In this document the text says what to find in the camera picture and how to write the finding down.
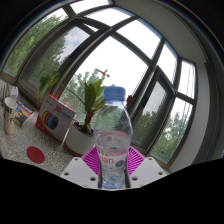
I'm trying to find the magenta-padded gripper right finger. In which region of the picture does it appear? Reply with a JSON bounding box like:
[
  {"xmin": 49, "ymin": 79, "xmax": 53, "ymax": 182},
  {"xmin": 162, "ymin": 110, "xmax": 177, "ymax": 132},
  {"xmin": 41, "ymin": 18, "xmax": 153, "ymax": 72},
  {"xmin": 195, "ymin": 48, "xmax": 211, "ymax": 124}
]
[{"xmin": 124, "ymin": 147, "xmax": 168, "ymax": 190}]

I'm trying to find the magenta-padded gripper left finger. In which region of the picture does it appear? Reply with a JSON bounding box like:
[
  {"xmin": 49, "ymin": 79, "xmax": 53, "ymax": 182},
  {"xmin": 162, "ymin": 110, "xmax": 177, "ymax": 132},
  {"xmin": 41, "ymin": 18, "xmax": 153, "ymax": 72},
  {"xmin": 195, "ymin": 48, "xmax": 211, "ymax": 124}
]
[{"xmin": 60, "ymin": 146, "xmax": 103, "ymax": 190}]

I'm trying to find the clear blue-capped water bottle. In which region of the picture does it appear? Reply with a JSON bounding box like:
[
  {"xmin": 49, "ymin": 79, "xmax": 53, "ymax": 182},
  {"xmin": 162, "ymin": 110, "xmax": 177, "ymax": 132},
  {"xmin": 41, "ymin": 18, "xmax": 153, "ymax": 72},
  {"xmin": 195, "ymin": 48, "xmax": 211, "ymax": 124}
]
[{"xmin": 92, "ymin": 85, "xmax": 133, "ymax": 190}]

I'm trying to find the potted plant in white pot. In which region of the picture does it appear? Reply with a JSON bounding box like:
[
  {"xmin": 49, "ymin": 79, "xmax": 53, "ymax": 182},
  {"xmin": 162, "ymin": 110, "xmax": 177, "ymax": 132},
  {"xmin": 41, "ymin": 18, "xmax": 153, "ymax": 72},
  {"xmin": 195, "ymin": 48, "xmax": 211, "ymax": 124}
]
[{"xmin": 37, "ymin": 68, "xmax": 134, "ymax": 158}]

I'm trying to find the flat round red coaster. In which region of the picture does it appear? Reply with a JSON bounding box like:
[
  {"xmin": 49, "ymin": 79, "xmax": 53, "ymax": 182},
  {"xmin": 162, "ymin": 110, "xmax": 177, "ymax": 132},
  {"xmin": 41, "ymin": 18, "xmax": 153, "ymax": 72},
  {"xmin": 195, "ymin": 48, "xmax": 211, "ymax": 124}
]
[{"xmin": 26, "ymin": 146, "xmax": 46, "ymax": 164}]

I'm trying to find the red and white filament box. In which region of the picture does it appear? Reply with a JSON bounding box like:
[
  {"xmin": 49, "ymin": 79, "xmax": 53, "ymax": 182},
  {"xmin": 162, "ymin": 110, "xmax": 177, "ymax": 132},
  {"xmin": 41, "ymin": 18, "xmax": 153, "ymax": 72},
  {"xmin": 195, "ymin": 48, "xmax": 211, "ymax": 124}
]
[{"xmin": 35, "ymin": 93, "xmax": 77, "ymax": 144}]

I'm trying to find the colourful printed booklet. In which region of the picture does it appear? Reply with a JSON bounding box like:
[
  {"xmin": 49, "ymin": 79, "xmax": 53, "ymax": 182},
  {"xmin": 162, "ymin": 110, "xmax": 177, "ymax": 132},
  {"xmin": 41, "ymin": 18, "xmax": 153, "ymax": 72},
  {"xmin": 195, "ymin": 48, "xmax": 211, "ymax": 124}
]
[{"xmin": 13, "ymin": 100, "xmax": 36, "ymax": 128}]

